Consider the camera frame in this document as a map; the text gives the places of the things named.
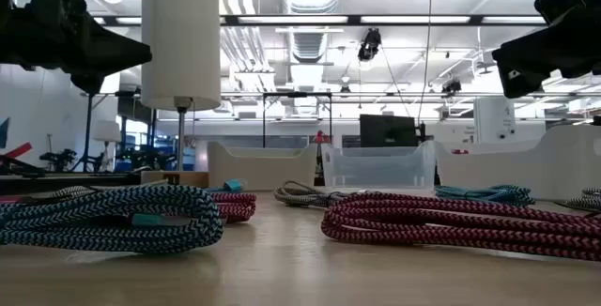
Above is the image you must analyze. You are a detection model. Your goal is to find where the red angled bar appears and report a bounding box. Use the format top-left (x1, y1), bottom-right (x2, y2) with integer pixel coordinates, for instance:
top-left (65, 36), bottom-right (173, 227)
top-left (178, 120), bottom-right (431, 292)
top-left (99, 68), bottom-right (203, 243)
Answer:
top-left (0, 142), bottom-right (34, 160)

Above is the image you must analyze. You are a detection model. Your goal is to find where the black overhead frame beam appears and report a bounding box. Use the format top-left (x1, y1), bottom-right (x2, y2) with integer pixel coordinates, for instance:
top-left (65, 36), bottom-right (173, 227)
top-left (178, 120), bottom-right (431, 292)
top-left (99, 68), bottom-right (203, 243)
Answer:
top-left (93, 13), bottom-right (548, 27)

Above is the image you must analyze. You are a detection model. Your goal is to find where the teal utensil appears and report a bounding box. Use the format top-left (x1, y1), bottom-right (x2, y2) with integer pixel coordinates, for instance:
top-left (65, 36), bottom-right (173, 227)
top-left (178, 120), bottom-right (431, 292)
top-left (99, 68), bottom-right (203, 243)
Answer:
top-left (0, 184), bottom-right (224, 254)

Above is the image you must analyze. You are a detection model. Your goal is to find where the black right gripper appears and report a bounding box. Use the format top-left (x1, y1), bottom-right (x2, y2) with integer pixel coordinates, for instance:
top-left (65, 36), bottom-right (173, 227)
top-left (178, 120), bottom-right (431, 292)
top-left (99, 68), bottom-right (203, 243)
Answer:
top-left (491, 17), bottom-right (601, 99)

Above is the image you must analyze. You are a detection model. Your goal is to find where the black computer monitor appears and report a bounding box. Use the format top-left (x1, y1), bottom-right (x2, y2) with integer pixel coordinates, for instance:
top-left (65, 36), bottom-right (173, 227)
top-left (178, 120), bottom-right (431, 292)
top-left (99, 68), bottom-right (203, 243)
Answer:
top-left (360, 114), bottom-right (420, 148)

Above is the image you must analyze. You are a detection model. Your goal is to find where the black background station frame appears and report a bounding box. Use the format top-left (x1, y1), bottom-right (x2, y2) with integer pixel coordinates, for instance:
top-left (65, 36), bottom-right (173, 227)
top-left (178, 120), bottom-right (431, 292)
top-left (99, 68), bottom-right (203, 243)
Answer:
top-left (261, 91), bottom-right (333, 148)

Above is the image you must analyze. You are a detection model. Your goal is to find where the grey braided USB cable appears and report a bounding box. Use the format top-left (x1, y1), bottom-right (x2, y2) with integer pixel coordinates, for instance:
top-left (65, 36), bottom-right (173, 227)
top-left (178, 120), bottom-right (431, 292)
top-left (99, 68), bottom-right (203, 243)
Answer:
top-left (27, 185), bottom-right (102, 203)
top-left (273, 180), bottom-right (351, 208)
top-left (556, 187), bottom-right (601, 213)

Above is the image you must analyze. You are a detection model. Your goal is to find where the purple utensil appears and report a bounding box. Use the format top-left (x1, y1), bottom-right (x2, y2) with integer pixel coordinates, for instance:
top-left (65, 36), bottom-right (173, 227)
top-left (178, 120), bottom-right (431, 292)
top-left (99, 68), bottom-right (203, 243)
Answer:
top-left (320, 191), bottom-right (601, 263)

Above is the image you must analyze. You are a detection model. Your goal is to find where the black aluminium table frame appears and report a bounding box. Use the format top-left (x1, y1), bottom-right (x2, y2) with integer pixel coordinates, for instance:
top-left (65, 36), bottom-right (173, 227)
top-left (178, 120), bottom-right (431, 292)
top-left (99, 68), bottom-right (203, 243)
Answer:
top-left (0, 173), bottom-right (142, 195)

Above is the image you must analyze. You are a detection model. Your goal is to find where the clear plastic bin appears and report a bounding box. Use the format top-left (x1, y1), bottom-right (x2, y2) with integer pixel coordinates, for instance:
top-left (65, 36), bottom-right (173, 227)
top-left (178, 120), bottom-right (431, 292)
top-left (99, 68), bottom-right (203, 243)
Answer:
top-left (321, 140), bottom-right (438, 190)

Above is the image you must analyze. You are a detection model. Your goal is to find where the black ceiling fixture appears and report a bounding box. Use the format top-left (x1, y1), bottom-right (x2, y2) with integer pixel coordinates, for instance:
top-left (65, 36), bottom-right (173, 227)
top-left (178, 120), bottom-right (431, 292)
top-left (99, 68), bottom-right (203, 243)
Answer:
top-left (440, 79), bottom-right (464, 96)

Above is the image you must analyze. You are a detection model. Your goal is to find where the white table lamp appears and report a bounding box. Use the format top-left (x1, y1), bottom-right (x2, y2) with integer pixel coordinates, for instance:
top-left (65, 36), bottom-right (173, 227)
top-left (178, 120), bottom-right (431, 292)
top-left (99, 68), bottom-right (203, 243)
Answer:
top-left (140, 0), bottom-right (222, 189)

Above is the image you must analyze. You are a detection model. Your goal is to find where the white background lamp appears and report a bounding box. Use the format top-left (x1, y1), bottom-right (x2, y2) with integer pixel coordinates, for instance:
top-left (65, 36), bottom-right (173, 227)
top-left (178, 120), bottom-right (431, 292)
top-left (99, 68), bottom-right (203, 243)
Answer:
top-left (92, 120), bottom-right (122, 172)

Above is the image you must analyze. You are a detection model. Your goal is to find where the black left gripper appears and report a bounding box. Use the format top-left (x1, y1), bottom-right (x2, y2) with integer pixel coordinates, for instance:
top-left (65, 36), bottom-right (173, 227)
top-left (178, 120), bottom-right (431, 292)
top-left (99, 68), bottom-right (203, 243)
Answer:
top-left (0, 0), bottom-right (152, 95)

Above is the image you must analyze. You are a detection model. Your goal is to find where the white cabinet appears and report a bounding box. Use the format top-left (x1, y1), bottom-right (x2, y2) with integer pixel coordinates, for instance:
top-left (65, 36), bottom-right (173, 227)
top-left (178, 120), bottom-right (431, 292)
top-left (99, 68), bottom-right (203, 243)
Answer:
top-left (472, 97), bottom-right (516, 144)

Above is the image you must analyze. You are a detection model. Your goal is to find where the black stand pole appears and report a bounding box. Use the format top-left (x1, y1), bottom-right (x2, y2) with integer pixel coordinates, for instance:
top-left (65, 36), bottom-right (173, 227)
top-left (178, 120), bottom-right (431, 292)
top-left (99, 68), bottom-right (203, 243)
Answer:
top-left (83, 92), bottom-right (95, 172)

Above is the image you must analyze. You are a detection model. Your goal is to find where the white plastic bin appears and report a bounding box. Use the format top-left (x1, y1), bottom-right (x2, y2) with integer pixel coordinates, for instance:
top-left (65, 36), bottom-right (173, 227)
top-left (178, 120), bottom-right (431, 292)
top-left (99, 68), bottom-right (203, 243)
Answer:
top-left (207, 140), bottom-right (318, 191)
top-left (434, 123), bottom-right (601, 203)

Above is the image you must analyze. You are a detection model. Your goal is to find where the black hanging overhead camera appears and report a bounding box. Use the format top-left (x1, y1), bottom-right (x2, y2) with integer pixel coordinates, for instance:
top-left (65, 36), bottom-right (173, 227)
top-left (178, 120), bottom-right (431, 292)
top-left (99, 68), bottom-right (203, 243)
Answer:
top-left (357, 27), bottom-right (382, 62)

